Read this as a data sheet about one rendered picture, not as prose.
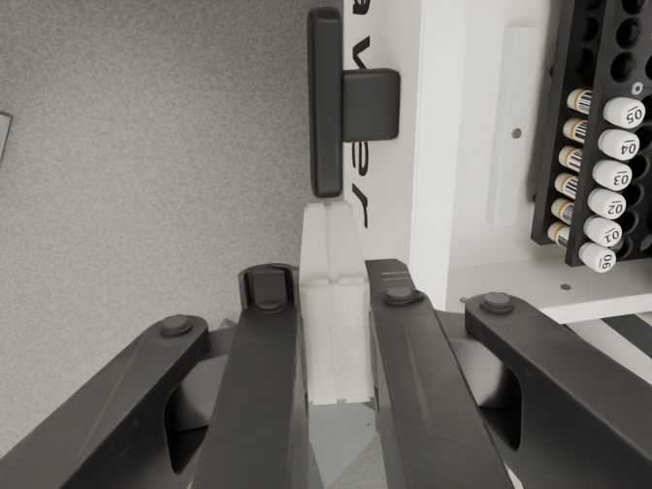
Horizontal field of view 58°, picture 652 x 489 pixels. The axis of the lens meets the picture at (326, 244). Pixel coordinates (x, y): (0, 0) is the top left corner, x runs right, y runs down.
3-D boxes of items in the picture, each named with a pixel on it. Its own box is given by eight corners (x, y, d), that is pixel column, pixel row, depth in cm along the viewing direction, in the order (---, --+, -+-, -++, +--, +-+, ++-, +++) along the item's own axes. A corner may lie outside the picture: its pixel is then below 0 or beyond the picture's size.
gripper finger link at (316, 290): (342, 406, 13) (309, 407, 13) (333, 287, 20) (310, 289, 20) (333, 281, 12) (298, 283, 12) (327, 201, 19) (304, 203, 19)
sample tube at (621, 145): (558, 115, 30) (618, 135, 26) (579, 113, 30) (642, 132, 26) (556, 140, 31) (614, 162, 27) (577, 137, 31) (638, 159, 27)
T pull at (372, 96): (309, 193, 25) (315, 203, 24) (305, 6, 22) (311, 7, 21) (389, 186, 26) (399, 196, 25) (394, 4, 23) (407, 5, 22)
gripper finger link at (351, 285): (333, 281, 12) (369, 278, 12) (327, 201, 19) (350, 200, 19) (342, 406, 13) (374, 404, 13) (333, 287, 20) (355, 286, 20)
